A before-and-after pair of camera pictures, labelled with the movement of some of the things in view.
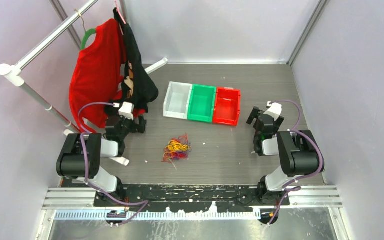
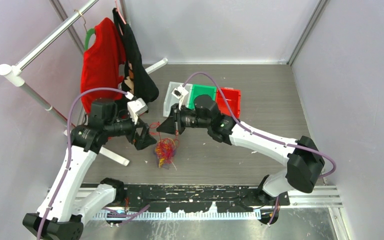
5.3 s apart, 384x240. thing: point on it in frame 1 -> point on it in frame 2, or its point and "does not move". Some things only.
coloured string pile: [169, 155] -> [166, 148]
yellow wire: [174, 145] -> [161, 162]
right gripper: [255, 114] -> [169, 126]
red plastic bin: [227, 107] does not move
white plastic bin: [176, 102] does not move
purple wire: [178, 155] -> [165, 149]
